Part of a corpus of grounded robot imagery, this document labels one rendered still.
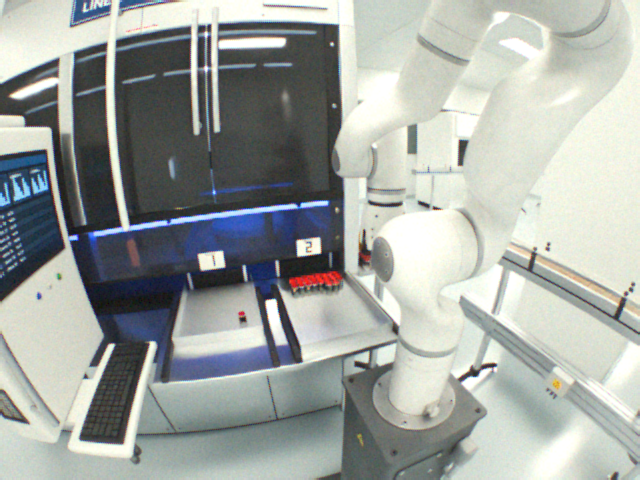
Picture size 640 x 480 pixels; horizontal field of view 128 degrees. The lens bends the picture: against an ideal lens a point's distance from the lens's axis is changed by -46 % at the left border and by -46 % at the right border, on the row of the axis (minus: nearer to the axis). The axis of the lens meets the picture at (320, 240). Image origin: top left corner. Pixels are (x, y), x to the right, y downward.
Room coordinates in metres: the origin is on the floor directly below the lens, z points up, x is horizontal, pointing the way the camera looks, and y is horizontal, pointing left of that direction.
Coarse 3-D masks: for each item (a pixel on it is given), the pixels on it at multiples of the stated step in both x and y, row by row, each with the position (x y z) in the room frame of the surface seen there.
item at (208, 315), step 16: (208, 288) 0.89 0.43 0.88; (224, 288) 0.89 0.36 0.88; (240, 288) 0.89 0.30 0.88; (192, 304) 0.78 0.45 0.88; (208, 304) 0.78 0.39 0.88; (224, 304) 0.78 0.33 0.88; (240, 304) 0.78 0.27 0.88; (256, 304) 0.73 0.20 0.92; (176, 320) 0.63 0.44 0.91; (192, 320) 0.68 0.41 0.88; (208, 320) 0.69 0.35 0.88; (224, 320) 0.69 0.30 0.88; (256, 320) 0.69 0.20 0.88; (176, 336) 0.58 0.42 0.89; (192, 336) 0.57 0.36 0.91; (208, 336) 0.58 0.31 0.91; (224, 336) 0.59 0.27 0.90; (240, 336) 0.61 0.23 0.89; (256, 336) 0.62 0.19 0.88
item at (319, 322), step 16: (352, 288) 0.87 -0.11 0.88; (288, 304) 0.78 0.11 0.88; (304, 304) 0.78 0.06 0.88; (320, 304) 0.78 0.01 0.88; (336, 304) 0.77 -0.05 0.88; (352, 304) 0.77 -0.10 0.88; (368, 304) 0.76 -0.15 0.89; (288, 320) 0.69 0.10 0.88; (304, 320) 0.69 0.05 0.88; (320, 320) 0.69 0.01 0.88; (336, 320) 0.69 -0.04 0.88; (352, 320) 0.68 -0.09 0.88; (368, 320) 0.68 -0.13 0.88; (384, 320) 0.65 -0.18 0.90; (304, 336) 0.62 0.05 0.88; (320, 336) 0.61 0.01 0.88; (336, 336) 0.57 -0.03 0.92; (352, 336) 0.58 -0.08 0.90; (368, 336) 0.60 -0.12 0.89; (304, 352) 0.54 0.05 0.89
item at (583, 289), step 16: (512, 256) 1.00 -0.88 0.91; (528, 256) 0.94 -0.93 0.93; (544, 256) 0.85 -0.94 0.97; (528, 272) 0.89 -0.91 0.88; (544, 272) 0.82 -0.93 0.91; (560, 272) 0.77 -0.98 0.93; (576, 272) 0.69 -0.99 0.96; (544, 288) 0.79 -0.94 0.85; (560, 288) 0.72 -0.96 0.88; (576, 288) 0.65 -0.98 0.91; (592, 288) 0.61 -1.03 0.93; (608, 288) 0.54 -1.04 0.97; (576, 304) 0.63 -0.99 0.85; (592, 304) 0.56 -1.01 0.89; (608, 304) 0.50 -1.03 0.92; (624, 304) 0.44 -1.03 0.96; (608, 320) 0.48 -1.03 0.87; (624, 320) 0.41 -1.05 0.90; (624, 336) 0.39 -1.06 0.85
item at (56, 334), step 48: (0, 144) 0.40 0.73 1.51; (48, 144) 0.61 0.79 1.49; (0, 192) 0.37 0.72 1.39; (48, 192) 0.57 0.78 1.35; (0, 240) 0.33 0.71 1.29; (48, 240) 0.52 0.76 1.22; (0, 288) 0.28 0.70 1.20; (48, 288) 0.46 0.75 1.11; (48, 336) 0.37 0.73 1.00; (96, 336) 0.59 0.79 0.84; (0, 384) 0.16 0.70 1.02; (48, 384) 0.28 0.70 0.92; (48, 432) 0.17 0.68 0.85
